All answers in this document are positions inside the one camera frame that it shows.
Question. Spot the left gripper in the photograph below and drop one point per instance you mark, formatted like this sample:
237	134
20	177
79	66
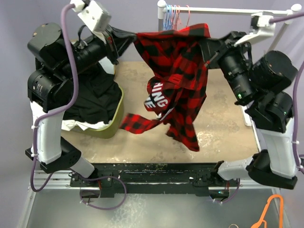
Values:
120	41

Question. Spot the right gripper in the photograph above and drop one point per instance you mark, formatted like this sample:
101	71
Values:
212	47

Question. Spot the red black plaid shirt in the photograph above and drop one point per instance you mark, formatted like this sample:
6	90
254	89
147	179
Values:
177	90

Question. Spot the single pink hanger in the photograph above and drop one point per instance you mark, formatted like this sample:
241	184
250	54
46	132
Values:
188	19

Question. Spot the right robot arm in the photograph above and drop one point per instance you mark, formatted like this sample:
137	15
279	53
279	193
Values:
260	88

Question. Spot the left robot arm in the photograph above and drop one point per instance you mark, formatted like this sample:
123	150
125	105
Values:
51	88

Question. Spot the pink hangers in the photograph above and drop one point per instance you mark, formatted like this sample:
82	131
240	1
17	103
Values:
175	17

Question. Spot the blue hangers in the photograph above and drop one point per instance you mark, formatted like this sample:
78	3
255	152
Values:
167	22

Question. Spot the white clothes rack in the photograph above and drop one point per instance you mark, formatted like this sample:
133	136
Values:
295	9

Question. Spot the black garment pile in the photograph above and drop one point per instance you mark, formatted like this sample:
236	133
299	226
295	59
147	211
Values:
98	97

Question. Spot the green laundry basket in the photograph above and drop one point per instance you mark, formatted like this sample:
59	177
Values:
110	130

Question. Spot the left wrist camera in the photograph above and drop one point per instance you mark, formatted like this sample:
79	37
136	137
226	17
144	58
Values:
93	14

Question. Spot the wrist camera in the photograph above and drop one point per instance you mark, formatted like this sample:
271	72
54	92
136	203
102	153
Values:
261	28
93	14

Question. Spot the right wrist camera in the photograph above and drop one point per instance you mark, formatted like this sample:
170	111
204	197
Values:
261	28

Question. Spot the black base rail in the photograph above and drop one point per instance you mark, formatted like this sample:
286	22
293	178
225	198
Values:
199	179

